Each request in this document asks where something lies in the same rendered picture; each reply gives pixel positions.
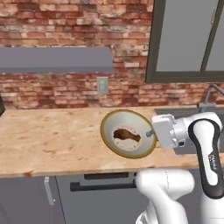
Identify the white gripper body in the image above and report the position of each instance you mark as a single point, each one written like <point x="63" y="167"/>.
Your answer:
<point x="164" y="130"/>

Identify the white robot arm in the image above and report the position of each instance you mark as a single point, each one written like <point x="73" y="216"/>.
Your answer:
<point x="166" y="186"/>

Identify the brown chicken drumstick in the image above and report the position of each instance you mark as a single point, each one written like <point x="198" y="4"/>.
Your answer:
<point x="125" y="134"/>

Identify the white bowl with yellow rim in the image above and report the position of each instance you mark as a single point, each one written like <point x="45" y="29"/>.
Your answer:
<point x="122" y="119"/>

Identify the grey metal faucet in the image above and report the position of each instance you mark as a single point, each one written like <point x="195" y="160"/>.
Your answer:
<point x="210" y="92"/>

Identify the grey sink cabinet front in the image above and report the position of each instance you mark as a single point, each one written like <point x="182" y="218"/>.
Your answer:
<point x="196" y="201"/>

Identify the grey cabinet door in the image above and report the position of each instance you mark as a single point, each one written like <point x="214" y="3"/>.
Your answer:
<point x="26" y="201"/>

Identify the grey dishwasher front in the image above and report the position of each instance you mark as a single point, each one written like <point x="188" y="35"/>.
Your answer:
<point x="105" y="207"/>

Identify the dark framed window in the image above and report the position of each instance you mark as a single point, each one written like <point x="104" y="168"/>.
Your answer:
<point x="180" y="38"/>

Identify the grey range hood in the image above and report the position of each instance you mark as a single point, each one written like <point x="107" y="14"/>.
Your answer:
<point x="55" y="59"/>

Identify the dark appliance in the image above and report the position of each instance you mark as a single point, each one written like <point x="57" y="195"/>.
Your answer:
<point x="1" y="105"/>

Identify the grey wall outlet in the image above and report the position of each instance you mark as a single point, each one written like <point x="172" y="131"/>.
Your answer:
<point x="102" y="85"/>

